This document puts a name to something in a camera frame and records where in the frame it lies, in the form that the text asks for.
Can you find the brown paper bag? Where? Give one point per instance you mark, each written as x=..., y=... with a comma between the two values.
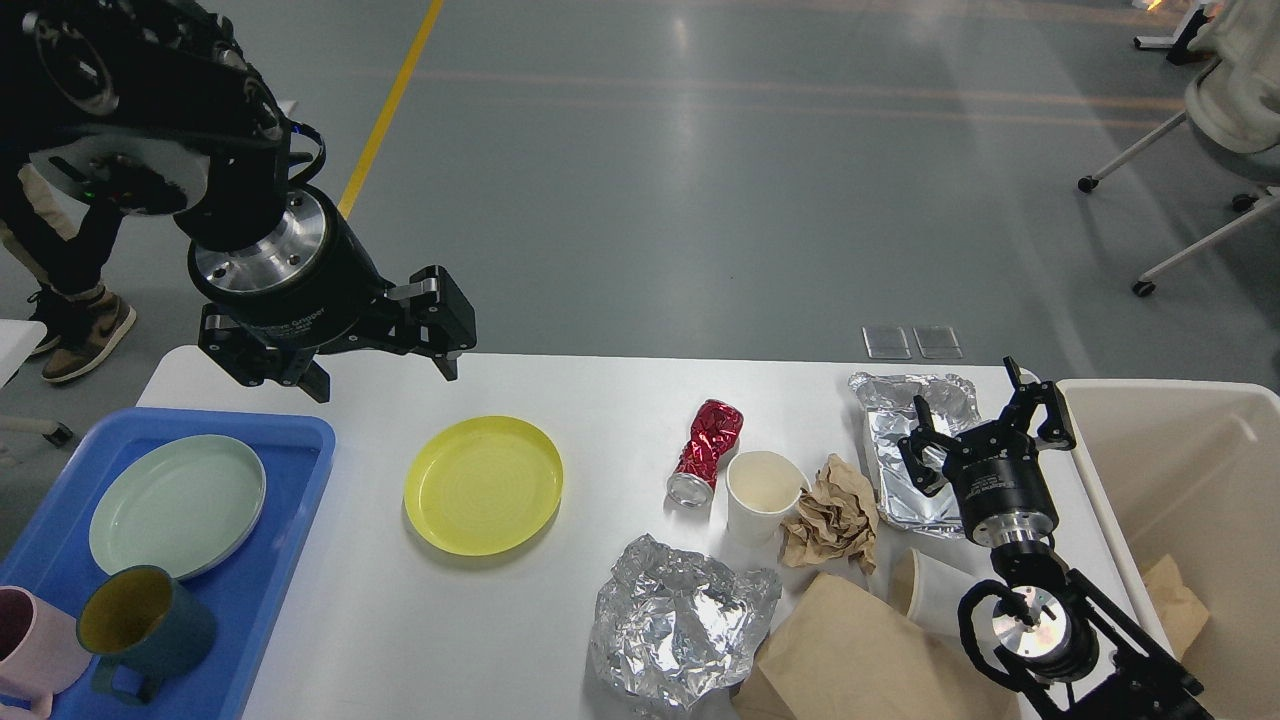
x=844, y=654

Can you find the white side table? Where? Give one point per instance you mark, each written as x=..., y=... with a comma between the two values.
x=18, y=340

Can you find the yellow plate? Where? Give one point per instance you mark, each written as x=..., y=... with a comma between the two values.
x=483, y=486

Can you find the white office chair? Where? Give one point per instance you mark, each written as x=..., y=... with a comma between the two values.
x=1232, y=109

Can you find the dark teal mug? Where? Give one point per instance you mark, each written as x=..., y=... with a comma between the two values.
x=144, y=628

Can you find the blue plastic tray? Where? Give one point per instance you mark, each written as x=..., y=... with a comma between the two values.
x=52, y=558

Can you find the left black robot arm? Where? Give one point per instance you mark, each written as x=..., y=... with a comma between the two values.
x=151, y=109

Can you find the floor socket plate right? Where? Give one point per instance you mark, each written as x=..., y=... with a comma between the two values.
x=938, y=342

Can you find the crumpled brown paper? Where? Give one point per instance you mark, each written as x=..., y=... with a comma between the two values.
x=836, y=518

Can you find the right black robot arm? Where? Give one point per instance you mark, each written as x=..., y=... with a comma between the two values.
x=1039, y=628

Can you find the tipped white paper cup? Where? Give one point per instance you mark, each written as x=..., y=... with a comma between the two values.
x=927, y=592

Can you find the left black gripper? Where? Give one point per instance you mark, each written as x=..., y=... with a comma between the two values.
x=308, y=288

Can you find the crushed red can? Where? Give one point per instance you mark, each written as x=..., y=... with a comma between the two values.
x=713, y=432

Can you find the aluminium foil tray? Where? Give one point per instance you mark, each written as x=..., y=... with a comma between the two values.
x=887, y=403

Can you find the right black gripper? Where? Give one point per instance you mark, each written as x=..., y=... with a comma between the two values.
x=993, y=469

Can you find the person in khaki trousers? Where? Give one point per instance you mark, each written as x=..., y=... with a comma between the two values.
x=84, y=320

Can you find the floor socket plate left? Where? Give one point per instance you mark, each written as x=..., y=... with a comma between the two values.
x=886, y=342

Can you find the pink mug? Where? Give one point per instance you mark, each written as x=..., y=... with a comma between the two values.
x=40, y=653

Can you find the pale green plate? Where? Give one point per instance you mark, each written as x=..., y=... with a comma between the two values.
x=184, y=507

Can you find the crumpled aluminium foil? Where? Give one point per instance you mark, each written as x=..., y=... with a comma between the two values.
x=672, y=626

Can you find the brown paper in bin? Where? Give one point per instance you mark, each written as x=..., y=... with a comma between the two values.
x=1181, y=612

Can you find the beige plastic bin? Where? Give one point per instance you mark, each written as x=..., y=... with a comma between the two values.
x=1190, y=470

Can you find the floor socket plate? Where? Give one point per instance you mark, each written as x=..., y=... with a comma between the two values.
x=938, y=342
x=886, y=342

